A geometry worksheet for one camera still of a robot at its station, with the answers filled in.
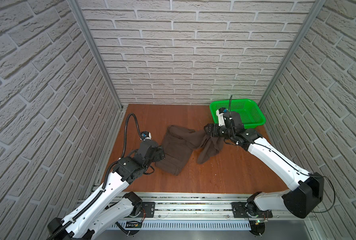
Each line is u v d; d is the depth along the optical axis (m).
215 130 0.68
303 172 0.42
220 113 0.70
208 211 0.74
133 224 0.72
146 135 0.64
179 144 0.95
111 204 0.46
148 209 0.73
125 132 0.54
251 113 1.13
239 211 0.73
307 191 0.39
